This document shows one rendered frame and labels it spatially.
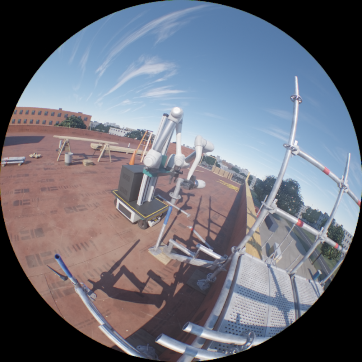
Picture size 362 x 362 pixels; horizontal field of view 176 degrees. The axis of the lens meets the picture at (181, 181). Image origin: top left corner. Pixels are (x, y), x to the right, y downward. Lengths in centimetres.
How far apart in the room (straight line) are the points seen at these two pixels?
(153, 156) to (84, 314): 178
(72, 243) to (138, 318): 114
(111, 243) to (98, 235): 22
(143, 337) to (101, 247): 115
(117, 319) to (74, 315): 41
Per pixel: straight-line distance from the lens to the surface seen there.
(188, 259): 142
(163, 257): 170
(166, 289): 151
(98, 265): 155
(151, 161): 125
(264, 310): 97
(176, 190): 114
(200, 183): 129
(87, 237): 181
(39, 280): 168
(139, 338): 136
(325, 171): 123
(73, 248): 173
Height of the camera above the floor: 137
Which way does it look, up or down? 15 degrees down
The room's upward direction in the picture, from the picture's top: 20 degrees clockwise
